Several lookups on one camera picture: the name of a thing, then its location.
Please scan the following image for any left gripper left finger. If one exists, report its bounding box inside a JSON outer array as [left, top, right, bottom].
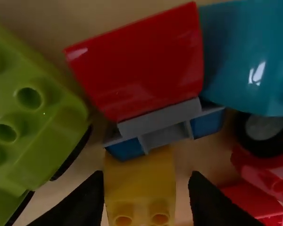
[[25, 170, 105, 226]]

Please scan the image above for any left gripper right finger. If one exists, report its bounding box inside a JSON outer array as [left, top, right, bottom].
[[188, 170, 266, 226]]

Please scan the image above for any yellow toy brick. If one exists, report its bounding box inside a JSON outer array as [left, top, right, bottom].
[[103, 145, 178, 226]]

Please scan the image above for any red wheeled toy brick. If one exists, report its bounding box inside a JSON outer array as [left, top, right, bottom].
[[230, 113, 283, 206]]

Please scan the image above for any lime green wheeled toy brick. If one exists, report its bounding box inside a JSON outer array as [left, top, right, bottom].
[[0, 20, 94, 226]]

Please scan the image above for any red and blue toy brick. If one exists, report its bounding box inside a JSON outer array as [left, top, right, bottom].
[[63, 1, 226, 162]]

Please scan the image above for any dark teal toy brick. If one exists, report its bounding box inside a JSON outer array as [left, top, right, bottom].
[[197, 0, 283, 118]]

